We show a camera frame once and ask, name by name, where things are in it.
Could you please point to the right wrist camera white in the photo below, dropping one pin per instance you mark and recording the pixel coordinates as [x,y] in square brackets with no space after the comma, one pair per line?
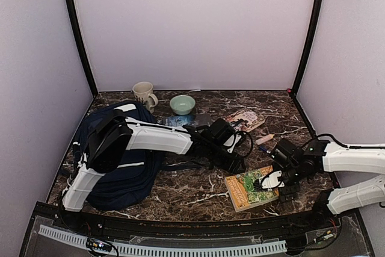
[269,182]

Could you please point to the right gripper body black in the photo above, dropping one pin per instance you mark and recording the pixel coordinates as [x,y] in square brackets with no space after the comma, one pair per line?
[295,176]

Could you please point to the small circuit board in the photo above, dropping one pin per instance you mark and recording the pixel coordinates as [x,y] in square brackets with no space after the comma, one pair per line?
[98,246]

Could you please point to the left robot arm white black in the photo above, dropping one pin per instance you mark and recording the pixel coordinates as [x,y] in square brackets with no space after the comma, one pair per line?
[206,138]

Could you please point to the light green ceramic bowl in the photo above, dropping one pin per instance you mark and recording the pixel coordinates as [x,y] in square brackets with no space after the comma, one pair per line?
[182,104]

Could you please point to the orange green paperback book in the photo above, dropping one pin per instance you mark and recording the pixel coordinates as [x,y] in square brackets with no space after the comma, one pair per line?
[243,193]

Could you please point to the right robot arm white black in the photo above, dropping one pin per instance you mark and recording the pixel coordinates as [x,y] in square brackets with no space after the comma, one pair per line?
[325,154]

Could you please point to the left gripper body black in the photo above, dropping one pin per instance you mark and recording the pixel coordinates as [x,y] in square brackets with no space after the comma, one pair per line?
[221,162]

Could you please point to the black frame post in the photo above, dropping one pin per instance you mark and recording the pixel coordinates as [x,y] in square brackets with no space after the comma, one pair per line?
[77,34]
[311,31]

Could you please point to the cream ceramic mug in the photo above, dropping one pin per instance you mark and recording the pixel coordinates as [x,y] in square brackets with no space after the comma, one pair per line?
[143,92]

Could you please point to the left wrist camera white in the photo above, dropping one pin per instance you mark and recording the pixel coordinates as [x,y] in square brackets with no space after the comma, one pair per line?
[232,142]

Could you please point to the left black frame post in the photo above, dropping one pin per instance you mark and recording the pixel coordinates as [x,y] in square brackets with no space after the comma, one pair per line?
[77,34]

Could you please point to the dark blue hardcover book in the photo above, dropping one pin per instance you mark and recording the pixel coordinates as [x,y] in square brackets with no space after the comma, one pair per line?
[194,120]

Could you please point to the navy blue student backpack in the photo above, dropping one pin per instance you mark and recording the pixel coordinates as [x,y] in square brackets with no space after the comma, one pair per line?
[117,153]

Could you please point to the white slotted cable duct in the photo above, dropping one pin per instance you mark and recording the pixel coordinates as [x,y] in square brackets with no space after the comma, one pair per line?
[120,248]

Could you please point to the black front rail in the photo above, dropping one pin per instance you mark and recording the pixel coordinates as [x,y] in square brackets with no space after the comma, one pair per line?
[98,225]

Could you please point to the right black frame post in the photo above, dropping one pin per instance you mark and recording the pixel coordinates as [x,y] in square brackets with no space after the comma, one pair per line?
[311,31]

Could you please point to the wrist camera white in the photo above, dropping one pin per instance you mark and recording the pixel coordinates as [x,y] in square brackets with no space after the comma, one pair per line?
[269,182]
[232,142]

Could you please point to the pink illustrated paperback book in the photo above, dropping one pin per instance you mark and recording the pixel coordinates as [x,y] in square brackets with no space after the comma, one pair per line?
[245,120]

